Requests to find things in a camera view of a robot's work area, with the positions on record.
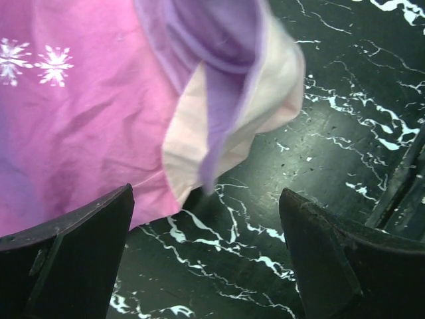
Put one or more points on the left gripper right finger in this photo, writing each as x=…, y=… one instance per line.
x=344, y=269

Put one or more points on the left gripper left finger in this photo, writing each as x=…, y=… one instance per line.
x=67, y=267

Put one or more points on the pink purple printed pillowcase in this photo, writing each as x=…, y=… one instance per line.
x=163, y=95

